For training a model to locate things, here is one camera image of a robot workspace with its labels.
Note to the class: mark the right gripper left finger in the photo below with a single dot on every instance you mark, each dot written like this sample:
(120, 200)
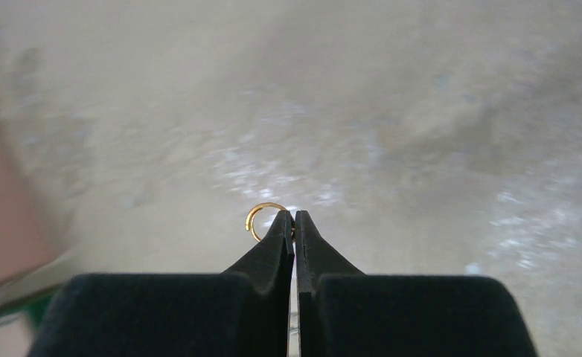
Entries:
(242, 311)

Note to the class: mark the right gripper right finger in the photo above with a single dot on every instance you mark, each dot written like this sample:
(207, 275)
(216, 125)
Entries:
(345, 312)

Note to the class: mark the green jewelry box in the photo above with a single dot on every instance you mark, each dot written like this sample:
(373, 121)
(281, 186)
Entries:
(20, 320)

